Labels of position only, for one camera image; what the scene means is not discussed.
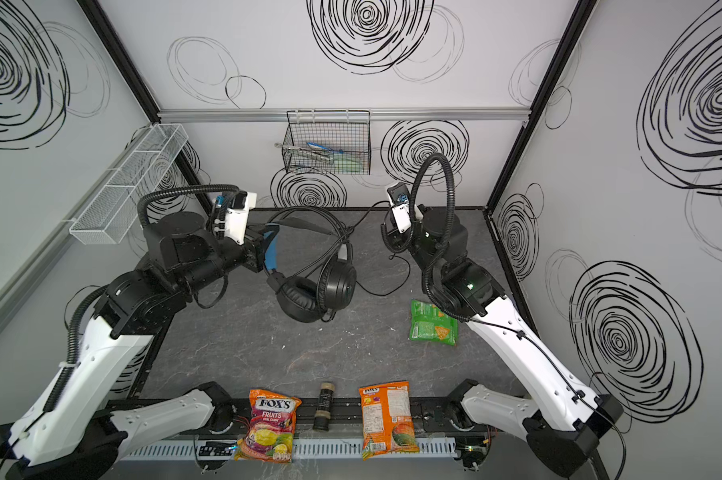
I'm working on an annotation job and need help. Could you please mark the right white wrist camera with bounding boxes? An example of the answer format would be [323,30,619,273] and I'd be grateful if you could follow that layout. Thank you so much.
[386,182,411,233]

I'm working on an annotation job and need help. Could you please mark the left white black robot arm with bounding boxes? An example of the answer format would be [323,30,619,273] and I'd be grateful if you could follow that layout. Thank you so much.
[0,184,265,479]

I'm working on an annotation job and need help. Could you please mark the orange snack bag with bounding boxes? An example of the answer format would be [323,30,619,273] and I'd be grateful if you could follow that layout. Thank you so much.
[359,381,420,460]

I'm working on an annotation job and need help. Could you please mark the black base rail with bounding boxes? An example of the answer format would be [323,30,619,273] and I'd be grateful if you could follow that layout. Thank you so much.
[106,397,497,438]

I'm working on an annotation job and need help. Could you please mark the white slotted cable duct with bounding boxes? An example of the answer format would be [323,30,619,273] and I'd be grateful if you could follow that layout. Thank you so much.
[124,437,458,462]

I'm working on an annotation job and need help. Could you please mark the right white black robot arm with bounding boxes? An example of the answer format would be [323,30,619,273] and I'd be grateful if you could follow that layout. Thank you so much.
[382,153,623,478]

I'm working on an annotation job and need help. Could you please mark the black wire wall basket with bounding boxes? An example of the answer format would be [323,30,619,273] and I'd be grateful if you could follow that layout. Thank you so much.
[275,109,372,175]

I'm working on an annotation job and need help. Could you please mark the black headphone cable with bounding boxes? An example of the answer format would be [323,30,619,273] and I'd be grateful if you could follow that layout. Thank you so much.
[300,200,413,319]

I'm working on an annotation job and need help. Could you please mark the black blue headphones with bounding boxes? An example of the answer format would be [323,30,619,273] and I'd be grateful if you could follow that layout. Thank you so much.
[262,206,357,323]

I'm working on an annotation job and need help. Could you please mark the white wire wall shelf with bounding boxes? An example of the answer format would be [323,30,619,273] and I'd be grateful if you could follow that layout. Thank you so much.
[69,124,188,245]

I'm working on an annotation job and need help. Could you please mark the Fox's fruits candy bag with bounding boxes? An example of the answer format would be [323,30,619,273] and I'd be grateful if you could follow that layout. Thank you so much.
[235,389,302,463]

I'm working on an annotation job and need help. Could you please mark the green snack bag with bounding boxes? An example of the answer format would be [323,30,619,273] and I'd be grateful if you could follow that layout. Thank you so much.
[408,300,459,346]

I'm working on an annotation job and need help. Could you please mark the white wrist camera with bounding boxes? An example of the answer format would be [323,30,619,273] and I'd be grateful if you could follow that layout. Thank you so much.
[211,191,258,245]
[386,182,411,233]

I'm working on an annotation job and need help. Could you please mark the small dark bottle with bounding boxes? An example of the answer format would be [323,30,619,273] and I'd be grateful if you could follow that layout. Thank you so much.
[313,382,335,432]

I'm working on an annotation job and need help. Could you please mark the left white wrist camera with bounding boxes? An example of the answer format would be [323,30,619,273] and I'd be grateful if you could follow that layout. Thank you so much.
[211,191,258,245]

